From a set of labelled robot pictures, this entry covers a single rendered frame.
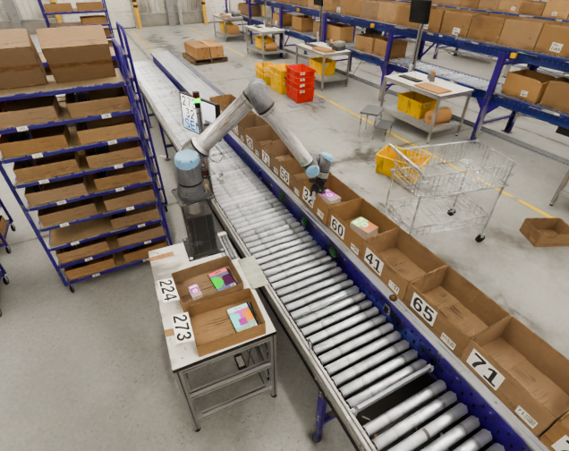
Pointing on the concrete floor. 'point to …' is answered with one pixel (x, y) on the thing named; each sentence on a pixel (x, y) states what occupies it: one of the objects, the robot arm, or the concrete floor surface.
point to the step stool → (376, 119)
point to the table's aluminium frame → (230, 380)
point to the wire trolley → (445, 191)
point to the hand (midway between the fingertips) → (312, 199)
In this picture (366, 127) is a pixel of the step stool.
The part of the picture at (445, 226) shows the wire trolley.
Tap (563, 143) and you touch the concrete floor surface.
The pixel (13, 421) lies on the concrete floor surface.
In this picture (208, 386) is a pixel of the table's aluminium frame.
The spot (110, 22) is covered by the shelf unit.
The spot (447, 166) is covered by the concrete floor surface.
